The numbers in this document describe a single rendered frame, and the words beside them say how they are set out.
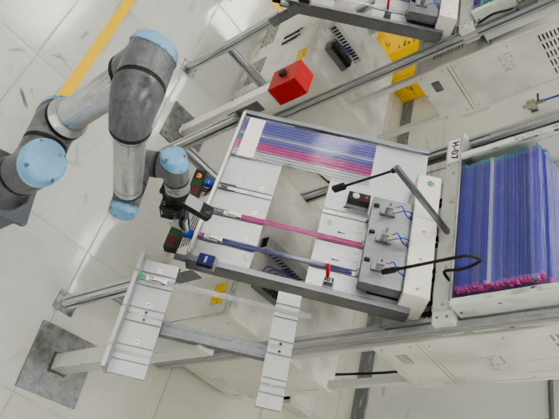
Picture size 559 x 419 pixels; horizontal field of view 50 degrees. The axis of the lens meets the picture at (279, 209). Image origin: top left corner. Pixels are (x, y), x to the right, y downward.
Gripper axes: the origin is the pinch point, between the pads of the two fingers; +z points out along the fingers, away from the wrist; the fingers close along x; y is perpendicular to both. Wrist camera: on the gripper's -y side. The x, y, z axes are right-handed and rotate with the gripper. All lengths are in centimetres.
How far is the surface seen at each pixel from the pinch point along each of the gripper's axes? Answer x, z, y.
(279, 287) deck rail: 10.0, 4.4, -32.9
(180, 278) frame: 14.4, 6.5, -2.2
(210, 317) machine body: 9.9, 38.0, -9.8
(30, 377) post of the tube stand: 42, 52, 47
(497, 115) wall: -248, 137, -145
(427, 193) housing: -33, -6, -73
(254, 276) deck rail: 10.0, 1.5, -25.0
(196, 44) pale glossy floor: -152, 51, 50
